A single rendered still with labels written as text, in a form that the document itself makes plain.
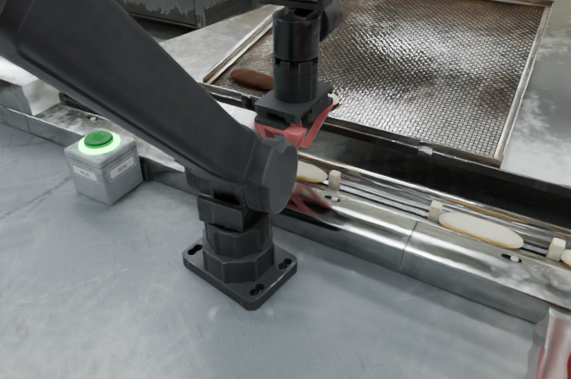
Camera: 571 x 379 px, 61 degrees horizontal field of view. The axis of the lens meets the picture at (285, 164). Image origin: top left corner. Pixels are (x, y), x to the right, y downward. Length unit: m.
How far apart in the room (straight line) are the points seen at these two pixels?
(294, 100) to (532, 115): 0.37
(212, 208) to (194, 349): 0.14
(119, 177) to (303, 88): 0.29
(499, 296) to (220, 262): 0.30
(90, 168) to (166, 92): 0.38
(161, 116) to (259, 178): 0.15
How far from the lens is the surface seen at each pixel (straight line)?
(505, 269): 0.59
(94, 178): 0.71
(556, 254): 0.64
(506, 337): 0.58
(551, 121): 0.80
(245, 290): 0.55
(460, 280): 0.58
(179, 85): 0.35
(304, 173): 0.68
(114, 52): 0.29
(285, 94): 0.61
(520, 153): 0.73
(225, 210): 0.51
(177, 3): 3.53
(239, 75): 0.86
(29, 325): 0.61
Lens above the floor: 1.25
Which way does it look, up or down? 35 degrees down
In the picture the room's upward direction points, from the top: straight up
